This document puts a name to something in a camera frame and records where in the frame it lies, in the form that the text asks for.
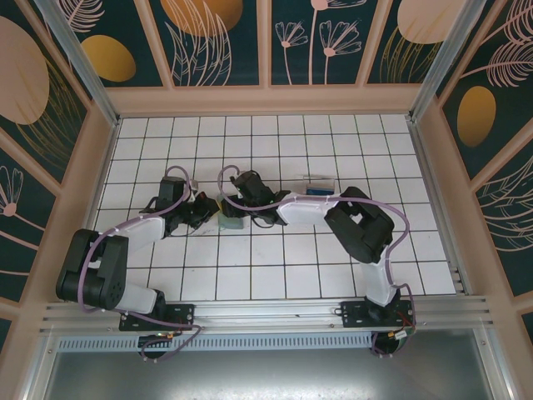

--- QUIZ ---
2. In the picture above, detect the clear plastic card box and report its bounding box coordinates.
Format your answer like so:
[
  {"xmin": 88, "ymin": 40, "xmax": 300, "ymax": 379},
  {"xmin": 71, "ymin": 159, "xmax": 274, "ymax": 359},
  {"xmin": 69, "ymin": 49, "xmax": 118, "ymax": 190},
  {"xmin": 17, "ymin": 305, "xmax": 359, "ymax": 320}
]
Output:
[{"xmin": 300, "ymin": 173, "xmax": 337, "ymax": 196}]

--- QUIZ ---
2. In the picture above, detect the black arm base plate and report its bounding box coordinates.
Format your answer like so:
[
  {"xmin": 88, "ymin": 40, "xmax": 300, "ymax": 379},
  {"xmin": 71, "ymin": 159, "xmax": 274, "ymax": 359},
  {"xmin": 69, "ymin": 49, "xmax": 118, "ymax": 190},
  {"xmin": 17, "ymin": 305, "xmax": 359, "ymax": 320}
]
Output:
[
  {"xmin": 340, "ymin": 298, "xmax": 417, "ymax": 330},
  {"xmin": 119, "ymin": 302, "xmax": 197, "ymax": 333}
]

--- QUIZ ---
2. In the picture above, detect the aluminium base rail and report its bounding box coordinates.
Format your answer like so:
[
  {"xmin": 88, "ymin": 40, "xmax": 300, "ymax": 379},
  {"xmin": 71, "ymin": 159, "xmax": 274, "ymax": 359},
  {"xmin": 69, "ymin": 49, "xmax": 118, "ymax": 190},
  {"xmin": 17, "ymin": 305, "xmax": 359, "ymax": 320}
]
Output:
[{"xmin": 39, "ymin": 294, "xmax": 495, "ymax": 334}]

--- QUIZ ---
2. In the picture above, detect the aluminium frame post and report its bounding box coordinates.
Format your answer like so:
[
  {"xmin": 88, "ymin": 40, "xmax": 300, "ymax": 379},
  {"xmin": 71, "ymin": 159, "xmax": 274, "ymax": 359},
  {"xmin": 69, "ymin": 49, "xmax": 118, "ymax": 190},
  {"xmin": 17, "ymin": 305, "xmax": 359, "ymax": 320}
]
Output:
[
  {"xmin": 32, "ymin": 0, "xmax": 122, "ymax": 128},
  {"xmin": 407, "ymin": 0, "xmax": 501, "ymax": 124}
]

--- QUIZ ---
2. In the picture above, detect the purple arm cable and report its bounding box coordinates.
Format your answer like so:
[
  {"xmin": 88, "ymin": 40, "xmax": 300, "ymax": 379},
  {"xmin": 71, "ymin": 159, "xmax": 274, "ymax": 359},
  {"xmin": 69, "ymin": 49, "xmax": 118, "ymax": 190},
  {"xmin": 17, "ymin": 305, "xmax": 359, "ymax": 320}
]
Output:
[
  {"xmin": 81, "ymin": 165, "xmax": 203, "ymax": 363},
  {"xmin": 217, "ymin": 164, "xmax": 419, "ymax": 360}
]

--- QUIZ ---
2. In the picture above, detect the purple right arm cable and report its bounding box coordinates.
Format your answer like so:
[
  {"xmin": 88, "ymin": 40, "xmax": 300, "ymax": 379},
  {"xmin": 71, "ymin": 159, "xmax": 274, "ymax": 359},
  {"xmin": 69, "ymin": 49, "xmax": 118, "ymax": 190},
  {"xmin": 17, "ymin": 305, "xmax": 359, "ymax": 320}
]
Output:
[{"xmin": 217, "ymin": 164, "xmax": 419, "ymax": 360}]

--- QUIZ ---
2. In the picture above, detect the aluminium table side rail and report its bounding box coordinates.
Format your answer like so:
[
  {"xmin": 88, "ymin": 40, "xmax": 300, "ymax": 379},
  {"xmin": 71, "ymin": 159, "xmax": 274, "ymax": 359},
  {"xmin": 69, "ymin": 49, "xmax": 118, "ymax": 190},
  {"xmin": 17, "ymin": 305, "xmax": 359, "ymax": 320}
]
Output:
[
  {"xmin": 406, "ymin": 117, "xmax": 466, "ymax": 295},
  {"xmin": 81, "ymin": 117, "xmax": 122, "ymax": 228}
]

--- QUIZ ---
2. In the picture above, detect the green card holder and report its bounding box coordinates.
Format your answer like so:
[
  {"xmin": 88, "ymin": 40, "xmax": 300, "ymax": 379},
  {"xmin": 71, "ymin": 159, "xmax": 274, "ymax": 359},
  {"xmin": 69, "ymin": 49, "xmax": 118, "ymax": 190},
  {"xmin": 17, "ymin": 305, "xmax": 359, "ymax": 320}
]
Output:
[{"xmin": 215, "ymin": 210, "xmax": 246, "ymax": 233}]

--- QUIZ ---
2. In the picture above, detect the grey slotted cable duct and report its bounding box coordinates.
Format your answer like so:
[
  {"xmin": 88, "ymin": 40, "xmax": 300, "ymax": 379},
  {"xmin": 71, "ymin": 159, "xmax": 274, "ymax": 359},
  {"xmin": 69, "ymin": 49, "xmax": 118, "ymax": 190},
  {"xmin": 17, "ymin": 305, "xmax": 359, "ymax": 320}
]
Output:
[{"xmin": 56, "ymin": 335, "xmax": 376, "ymax": 353}]

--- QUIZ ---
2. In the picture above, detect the grey sheet metal panel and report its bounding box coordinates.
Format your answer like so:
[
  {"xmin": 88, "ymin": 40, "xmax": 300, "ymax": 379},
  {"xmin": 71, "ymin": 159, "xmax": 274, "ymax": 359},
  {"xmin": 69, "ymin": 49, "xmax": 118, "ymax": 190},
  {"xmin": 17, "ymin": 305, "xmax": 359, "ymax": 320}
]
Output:
[{"xmin": 24, "ymin": 328, "xmax": 513, "ymax": 400}]

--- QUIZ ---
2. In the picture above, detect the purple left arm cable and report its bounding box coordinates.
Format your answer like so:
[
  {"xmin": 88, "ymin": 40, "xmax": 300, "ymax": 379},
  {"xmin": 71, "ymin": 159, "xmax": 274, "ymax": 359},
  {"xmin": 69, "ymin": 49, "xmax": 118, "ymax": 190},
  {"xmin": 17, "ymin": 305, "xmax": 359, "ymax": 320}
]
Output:
[{"xmin": 81, "ymin": 165, "xmax": 203, "ymax": 363}]

